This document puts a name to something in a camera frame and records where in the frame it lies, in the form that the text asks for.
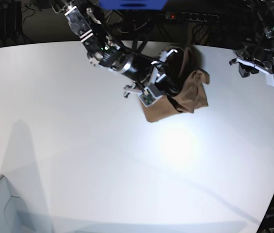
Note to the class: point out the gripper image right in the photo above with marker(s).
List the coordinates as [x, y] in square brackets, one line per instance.
[246, 67]

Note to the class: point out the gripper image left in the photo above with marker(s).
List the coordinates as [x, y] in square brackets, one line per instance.
[158, 76]

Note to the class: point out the brown t-shirt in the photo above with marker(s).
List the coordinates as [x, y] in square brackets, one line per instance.
[185, 70]

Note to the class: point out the black power strip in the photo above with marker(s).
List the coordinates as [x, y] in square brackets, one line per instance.
[192, 17]

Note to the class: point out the blue plastic box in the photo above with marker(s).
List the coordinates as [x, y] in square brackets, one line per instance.
[133, 4]

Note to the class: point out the grey bin at corner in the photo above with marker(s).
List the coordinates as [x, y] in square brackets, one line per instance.
[9, 218]

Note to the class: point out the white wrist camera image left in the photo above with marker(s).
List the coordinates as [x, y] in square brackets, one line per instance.
[149, 95]

